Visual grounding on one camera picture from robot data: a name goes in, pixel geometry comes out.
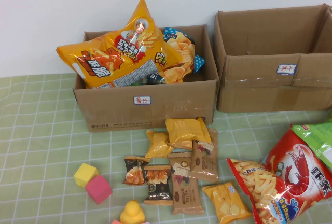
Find black crisps snack packet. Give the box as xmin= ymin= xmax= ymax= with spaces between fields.
xmin=122 ymin=155 xmax=151 ymax=186
xmin=143 ymin=164 xmax=174 ymax=206

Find green chips bag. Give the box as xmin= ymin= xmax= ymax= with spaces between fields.
xmin=290 ymin=119 xmax=332 ymax=169

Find dark teal snack bag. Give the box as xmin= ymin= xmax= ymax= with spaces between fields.
xmin=142 ymin=72 xmax=168 ymax=85

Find large yellow snack packet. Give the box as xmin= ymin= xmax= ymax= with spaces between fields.
xmin=165 ymin=117 xmax=214 ymax=150

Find small yellow snack packet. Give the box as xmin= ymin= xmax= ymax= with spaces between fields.
xmin=145 ymin=129 xmax=175 ymax=159

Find dark yellow snack packet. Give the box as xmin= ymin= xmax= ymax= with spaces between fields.
xmin=165 ymin=141 xmax=194 ymax=151

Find cardboard box with printed web address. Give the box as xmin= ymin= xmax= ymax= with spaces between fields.
xmin=73 ymin=24 xmax=220 ymax=133

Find blue polka-dot potato chips bag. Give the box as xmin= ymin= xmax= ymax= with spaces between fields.
xmin=162 ymin=26 xmax=206 ymax=84

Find orange fries bag with chef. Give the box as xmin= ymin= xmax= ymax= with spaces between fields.
xmin=105 ymin=0 xmax=184 ymax=72

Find brown biscuit packet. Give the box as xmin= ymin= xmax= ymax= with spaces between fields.
xmin=190 ymin=127 xmax=220 ymax=184
xmin=168 ymin=152 xmax=206 ymax=215

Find orange fries bag grey text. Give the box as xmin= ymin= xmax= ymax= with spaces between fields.
xmin=56 ymin=39 xmax=168 ymax=90

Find wide taped cardboard box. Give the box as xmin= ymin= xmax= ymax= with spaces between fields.
xmin=214 ymin=3 xmax=332 ymax=113

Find yellow foam cube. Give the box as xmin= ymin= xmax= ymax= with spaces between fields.
xmin=73 ymin=163 xmax=100 ymax=188

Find pink foam cube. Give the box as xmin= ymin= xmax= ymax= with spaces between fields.
xmin=85 ymin=174 xmax=114 ymax=205

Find yellow rubber duck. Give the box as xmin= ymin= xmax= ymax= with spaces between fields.
xmin=119 ymin=199 xmax=146 ymax=224

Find yellow cracker packet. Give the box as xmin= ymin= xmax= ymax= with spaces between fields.
xmin=202 ymin=181 xmax=253 ymax=224

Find green checked tablecloth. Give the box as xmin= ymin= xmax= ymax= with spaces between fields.
xmin=0 ymin=75 xmax=332 ymax=224

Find red prawn cracker bag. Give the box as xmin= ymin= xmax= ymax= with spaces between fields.
xmin=226 ymin=124 xmax=332 ymax=224

